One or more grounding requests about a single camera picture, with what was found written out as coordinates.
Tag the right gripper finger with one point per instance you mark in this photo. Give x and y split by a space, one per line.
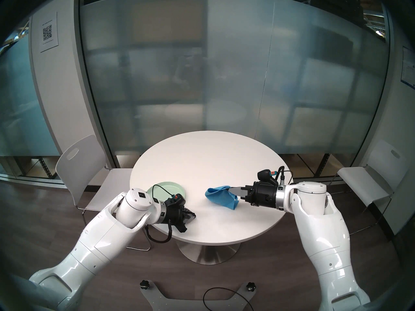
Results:
240 195
238 189

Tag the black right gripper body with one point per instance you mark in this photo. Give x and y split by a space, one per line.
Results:
262 194

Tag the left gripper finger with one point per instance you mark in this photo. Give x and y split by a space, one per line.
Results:
189 213
182 228

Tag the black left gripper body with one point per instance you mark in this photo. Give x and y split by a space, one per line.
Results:
175 213

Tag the blue microfibre napkin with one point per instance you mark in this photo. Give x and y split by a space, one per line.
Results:
222 197

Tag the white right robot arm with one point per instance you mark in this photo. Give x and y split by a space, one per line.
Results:
324 236

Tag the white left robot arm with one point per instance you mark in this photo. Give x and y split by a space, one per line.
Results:
103 239

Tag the pale green plate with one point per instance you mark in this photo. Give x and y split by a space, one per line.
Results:
168 189

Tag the metal shelving rack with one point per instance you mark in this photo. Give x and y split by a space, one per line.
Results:
321 166
42 167

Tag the black base knob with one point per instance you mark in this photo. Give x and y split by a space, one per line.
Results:
250 286
145 284

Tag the white chair with metal legs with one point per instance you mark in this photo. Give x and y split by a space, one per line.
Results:
379 174
74 164

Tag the white QR code sign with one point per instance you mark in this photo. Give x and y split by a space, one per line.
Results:
48 31

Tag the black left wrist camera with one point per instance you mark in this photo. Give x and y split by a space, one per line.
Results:
177 198

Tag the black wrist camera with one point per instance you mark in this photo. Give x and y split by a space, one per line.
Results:
177 198
266 175

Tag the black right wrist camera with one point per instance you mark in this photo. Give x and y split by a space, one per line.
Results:
266 175

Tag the metal table pedestal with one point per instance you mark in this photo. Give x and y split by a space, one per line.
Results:
207 253

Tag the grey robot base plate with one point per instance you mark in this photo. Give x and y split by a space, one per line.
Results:
165 300

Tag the white wall poster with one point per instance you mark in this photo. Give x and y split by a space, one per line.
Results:
408 67

